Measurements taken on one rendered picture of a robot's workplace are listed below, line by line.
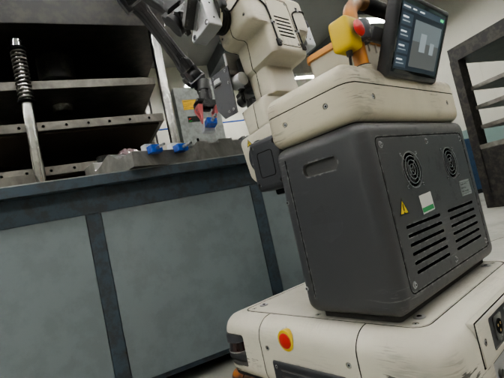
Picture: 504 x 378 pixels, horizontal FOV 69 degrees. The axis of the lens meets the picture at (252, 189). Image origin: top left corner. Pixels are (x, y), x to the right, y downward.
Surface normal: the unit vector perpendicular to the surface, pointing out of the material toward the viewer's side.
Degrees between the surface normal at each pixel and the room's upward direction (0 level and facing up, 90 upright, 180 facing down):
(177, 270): 90
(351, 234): 90
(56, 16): 90
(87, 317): 90
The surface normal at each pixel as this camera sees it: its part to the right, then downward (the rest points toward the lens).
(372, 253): -0.75, 0.12
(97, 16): 0.40, -0.15
